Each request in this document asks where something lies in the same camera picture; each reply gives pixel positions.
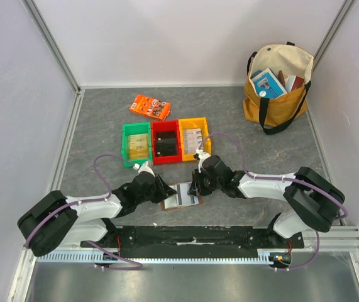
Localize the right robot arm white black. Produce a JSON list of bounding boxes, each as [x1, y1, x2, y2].
[[188, 150, 345, 248]]

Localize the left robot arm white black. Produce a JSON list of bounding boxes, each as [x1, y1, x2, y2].
[[17, 172, 177, 257]]

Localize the white cards in yellow bin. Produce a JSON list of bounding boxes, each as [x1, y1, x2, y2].
[[182, 128, 203, 154]]

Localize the gold cards in green bin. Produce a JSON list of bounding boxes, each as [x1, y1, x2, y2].
[[128, 133, 149, 160]]

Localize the black cards in red bin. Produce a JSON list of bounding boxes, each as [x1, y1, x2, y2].
[[155, 131, 177, 157]]

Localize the green plastic bin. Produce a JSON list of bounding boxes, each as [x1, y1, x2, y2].
[[121, 122, 152, 167]]

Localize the yellow plastic bin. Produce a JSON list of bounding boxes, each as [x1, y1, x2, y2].
[[178, 117, 209, 162]]

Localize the red plastic bin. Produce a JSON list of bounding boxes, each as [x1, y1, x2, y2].
[[151, 120, 182, 165]]

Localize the orange snack box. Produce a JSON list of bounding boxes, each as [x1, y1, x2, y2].
[[130, 94, 171, 121]]

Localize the yellow canvas tote bag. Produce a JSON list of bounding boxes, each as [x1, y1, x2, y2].
[[243, 42, 314, 135]]

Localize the blue white razor box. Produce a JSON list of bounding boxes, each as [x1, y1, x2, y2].
[[251, 68, 287, 99]]

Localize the brown item in bag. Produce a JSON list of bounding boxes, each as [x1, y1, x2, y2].
[[277, 70, 285, 86]]

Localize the white red box in bag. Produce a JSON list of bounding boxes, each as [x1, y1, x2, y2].
[[285, 75, 304, 92]]

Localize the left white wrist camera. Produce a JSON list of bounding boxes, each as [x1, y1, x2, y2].
[[133, 160, 155, 176]]

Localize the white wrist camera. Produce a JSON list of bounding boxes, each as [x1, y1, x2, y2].
[[133, 160, 155, 176], [194, 149, 211, 173]]

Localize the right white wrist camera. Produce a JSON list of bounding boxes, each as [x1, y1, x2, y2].
[[194, 149, 211, 173]]

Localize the black mounting base plate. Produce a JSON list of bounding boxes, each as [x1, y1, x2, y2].
[[96, 226, 304, 251]]

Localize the grey slotted cable duct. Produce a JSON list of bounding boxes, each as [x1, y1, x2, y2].
[[36, 249, 273, 265]]

